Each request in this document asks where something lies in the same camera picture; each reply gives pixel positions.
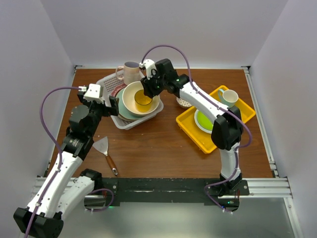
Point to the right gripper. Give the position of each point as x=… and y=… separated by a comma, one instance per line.
x=148, y=91

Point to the pink polka dot plate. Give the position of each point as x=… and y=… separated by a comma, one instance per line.
x=117, y=89

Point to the white plastic basket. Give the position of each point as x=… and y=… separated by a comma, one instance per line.
x=109, y=83

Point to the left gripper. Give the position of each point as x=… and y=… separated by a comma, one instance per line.
x=106, y=109

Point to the clear plastic scrap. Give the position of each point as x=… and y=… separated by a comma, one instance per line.
x=102, y=145

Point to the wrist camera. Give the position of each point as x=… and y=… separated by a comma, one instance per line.
x=92, y=93
x=149, y=66

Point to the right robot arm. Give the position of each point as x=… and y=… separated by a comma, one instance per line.
x=227, y=128

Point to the yellow plastic tray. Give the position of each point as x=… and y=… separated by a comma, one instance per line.
x=187, y=121

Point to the white ceramic bowl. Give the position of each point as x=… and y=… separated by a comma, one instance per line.
x=129, y=101

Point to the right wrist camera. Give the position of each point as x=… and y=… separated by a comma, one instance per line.
x=149, y=66

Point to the yellow mug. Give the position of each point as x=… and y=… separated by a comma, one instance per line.
x=142, y=102

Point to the woven coaster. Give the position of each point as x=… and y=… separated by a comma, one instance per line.
x=183, y=104

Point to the pale green bottom plate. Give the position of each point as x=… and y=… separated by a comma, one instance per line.
x=123, y=112

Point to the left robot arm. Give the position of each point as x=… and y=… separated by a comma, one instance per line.
x=44, y=216

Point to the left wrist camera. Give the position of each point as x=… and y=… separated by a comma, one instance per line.
x=92, y=93

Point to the pink beige mug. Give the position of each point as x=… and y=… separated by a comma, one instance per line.
x=131, y=72

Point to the green white bowl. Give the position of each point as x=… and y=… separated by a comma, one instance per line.
x=202, y=122

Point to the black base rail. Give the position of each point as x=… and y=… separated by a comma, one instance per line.
x=174, y=190

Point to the light blue mug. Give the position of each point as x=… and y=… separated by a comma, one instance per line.
x=228, y=97

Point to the small metal utensil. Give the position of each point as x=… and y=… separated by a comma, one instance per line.
x=111, y=165

